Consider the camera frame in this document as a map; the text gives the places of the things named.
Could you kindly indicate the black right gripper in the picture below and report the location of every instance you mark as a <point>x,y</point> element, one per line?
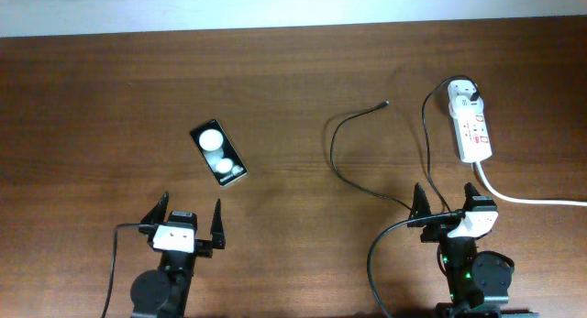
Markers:
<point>420,206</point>

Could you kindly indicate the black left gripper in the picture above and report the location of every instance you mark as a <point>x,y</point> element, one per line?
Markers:
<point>204,246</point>

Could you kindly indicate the black smartphone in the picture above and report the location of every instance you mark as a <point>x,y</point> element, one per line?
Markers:
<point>218,152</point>

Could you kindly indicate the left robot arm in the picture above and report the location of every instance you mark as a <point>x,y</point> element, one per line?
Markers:
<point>163,291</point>

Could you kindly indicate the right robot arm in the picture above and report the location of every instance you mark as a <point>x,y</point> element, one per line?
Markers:
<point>478,280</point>

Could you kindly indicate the white USB charger adapter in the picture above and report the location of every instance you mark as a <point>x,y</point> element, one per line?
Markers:
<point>464,99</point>

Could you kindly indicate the white power strip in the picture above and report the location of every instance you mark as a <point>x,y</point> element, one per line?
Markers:
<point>472,138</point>

